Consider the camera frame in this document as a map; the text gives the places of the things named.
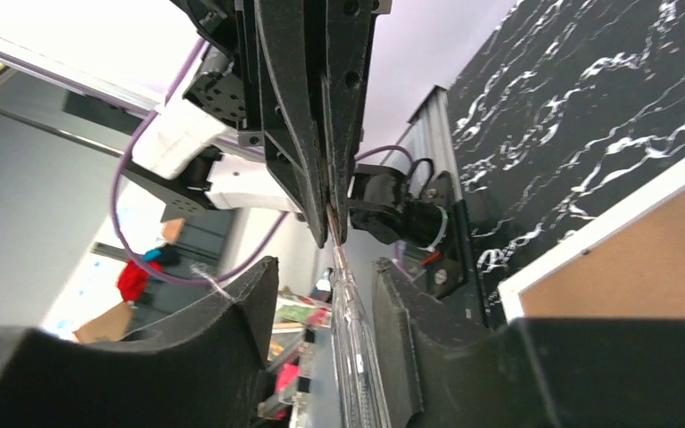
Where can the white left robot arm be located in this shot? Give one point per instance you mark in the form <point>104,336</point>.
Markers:
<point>194,162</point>

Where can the white picture frame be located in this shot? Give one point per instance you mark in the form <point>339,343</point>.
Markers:
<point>628,262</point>

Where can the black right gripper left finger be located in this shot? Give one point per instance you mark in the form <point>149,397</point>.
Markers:
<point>199,367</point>

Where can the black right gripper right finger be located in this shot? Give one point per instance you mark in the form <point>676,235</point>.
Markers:
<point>440,369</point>

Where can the clear tester screwdriver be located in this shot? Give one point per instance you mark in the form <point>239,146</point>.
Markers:
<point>356,369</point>

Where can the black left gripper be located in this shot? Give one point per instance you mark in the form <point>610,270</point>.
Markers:
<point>290,70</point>

